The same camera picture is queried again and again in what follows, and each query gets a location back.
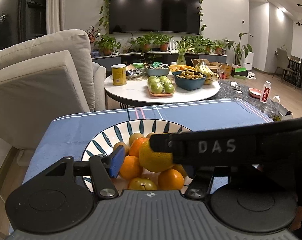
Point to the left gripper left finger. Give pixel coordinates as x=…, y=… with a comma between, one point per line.
x=103, y=169

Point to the potted plant left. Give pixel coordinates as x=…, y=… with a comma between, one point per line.
x=107, y=44

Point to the teal bowl of longans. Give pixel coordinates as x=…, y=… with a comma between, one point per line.
x=187, y=81

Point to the black wall television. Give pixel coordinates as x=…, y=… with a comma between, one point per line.
x=170, y=16

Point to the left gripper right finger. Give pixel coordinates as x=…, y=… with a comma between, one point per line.
x=202, y=181

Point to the tall leafy floor plant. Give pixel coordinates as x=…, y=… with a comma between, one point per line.
x=240, y=50

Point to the yellow canister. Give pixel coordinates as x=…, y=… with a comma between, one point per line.
x=119, y=74

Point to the blue striped tablecloth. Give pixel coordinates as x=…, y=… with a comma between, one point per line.
x=145, y=214

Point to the grey blue snack bowl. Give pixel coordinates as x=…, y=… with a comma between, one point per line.
x=157, y=71

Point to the large yellow citrus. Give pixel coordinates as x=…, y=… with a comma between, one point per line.
x=154, y=161

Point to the brown longan far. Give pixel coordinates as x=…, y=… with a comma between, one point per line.
x=135, y=136

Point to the orange tangerine front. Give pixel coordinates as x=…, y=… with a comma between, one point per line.
x=130, y=168

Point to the bunch of bananas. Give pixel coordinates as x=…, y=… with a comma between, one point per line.
x=202, y=67

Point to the hand of operator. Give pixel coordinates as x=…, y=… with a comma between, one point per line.
x=296, y=224

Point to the pink plate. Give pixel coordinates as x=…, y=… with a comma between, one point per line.
x=256, y=93

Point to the glass vase with plant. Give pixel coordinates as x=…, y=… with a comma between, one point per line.
x=183, y=47

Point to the orange plate of fruit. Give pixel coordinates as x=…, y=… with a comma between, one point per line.
x=175, y=68

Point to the red yellow apple in bowl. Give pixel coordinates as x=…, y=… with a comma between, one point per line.
x=142, y=184

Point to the tray of green apples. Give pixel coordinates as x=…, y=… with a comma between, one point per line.
x=160, y=86

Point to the white bowl with dark stripes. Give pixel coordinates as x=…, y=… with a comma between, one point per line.
x=102, y=144

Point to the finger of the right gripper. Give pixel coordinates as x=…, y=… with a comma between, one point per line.
x=162, y=142

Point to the beige recliner armchair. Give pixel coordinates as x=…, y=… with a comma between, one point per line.
x=43, y=79

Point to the white red bottle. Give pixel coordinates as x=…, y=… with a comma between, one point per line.
x=265, y=92

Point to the round white coffee table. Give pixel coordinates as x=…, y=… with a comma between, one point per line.
x=135, y=93

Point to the dining chair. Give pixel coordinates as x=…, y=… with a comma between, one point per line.
x=282, y=62

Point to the orange tangerine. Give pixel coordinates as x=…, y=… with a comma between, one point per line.
x=170, y=180
x=130, y=168
x=136, y=145
x=180, y=169

